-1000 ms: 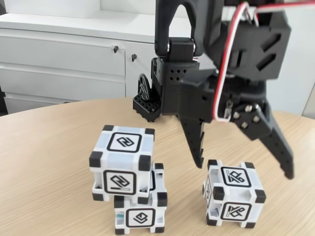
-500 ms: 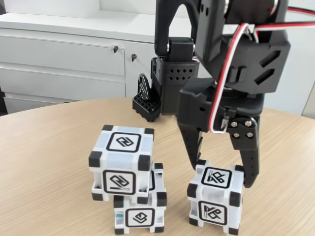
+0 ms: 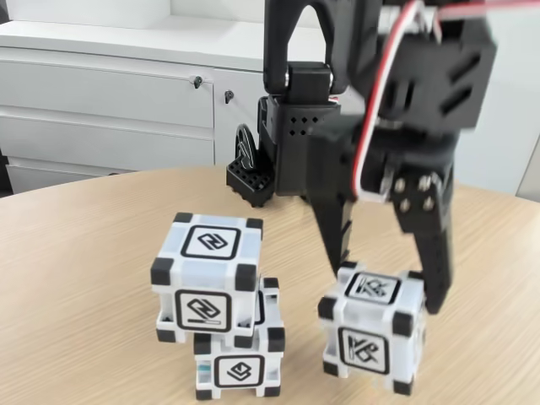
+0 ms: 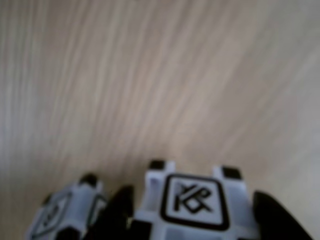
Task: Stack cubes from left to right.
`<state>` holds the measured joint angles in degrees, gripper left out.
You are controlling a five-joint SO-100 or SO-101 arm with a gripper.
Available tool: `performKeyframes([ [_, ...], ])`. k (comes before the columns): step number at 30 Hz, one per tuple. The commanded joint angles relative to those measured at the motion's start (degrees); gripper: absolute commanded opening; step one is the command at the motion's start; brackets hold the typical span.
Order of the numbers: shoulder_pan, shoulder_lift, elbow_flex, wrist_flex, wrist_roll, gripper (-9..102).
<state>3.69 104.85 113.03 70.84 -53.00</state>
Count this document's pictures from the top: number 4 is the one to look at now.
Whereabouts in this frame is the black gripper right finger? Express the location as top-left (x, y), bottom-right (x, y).
top-left (251, 190), bottom-right (315, 240)

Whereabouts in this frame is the white cube stacked-layers symbol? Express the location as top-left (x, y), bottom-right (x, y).
top-left (24, 173), bottom-right (109, 240)

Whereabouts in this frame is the white cube crossed-lines symbol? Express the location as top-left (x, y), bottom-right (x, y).
top-left (131, 159), bottom-right (262, 240)

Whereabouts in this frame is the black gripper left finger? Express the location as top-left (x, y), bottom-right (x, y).
top-left (86, 184), bottom-right (136, 240)

